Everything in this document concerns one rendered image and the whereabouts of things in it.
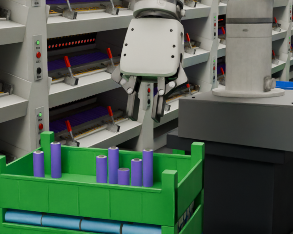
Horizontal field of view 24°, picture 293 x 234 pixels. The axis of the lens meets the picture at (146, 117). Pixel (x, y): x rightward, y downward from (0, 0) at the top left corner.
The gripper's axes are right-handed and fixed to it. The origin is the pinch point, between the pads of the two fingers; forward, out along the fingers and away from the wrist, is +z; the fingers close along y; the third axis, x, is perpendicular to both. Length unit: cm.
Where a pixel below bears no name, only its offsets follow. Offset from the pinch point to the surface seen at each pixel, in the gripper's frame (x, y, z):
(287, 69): -322, 9, -110
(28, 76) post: -55, 51, -20
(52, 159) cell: -5.6, 17.7, 9.0
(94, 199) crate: 8.5, 3.5, 16.6
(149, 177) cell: -6.4, -0.2, 10.5
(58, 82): -77, 53, -25
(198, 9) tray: -161, 33, -84
